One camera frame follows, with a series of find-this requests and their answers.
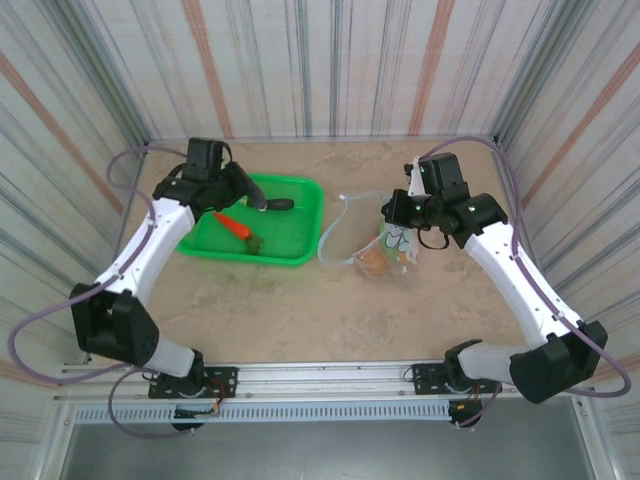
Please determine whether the clear printed zip-top bag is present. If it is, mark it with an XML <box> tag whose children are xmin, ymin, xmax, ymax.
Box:
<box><xmin>317</xmin><ymin>189</ymin><xmax>422</xmax><ymax>282</ymax></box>

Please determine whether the orange toy fruit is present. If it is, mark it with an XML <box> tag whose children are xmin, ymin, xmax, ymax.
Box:
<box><xmin>363</xmin><ymin>248</ymin><xmax>389</xmax><ymax>276</ymax></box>

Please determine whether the toy carrot with green leaves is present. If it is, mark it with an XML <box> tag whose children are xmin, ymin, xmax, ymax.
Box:
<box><xmin>213</xmin><ymin>210</ymin><xmax>267</xmax><ymax>257</ymax></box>

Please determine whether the green plastic basket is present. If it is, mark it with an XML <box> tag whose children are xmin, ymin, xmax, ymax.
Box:
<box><xmin>175</xmin><ymin>172</ymin><xmax>326</xmax><ymax>268</ymax></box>

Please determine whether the black right camera cable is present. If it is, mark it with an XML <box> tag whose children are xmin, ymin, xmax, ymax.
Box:
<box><xmin>416</xmin><ymin>225</ymin><xmax>452</xmax><ymax>252</ymax></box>

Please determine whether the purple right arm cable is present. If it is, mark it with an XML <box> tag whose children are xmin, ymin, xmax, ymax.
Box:
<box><xmin>413</xmin><ymin>135</ymin><xmax>631</xmax><ymax>431</ymax></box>

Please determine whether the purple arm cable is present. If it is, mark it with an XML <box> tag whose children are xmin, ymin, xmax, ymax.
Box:
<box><xmin>413</xmin><ymin>135</ymin><xmax>631</xmax><ymax>431</ymax></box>
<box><xmin>9</xmin><ymin>143</ymin><xmax>236</xmax><ymax>439</ymax></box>

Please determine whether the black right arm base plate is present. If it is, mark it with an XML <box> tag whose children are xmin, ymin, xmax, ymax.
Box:
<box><xmin>410</xmin><ymin>362</ymin><xmax>504</xmax><ymax>397</ymax></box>

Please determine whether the aluminium mounting rail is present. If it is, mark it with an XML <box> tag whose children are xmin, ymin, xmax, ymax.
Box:
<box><xmin>52</xmin><ymin>358</ymin><xmax>599</xmax><ymax>404</ymax></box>

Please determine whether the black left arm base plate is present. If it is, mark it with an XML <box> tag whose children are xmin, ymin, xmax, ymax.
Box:
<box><xmin>147</xmin><ymin>365</ymin><xmax>239</xmax><ymax>400</ymax></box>

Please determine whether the slotted grey cable duct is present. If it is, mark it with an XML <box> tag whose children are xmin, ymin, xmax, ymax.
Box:
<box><xmin>69</xmin><ymin>402</ymin><xmax>482</xmax><ymax>426</ymax></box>

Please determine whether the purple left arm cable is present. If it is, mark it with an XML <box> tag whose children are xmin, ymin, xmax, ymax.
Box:
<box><xmin>9</xmin><ymin>143</ymin><xmax>236</xmax><ymax>439</ymax></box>

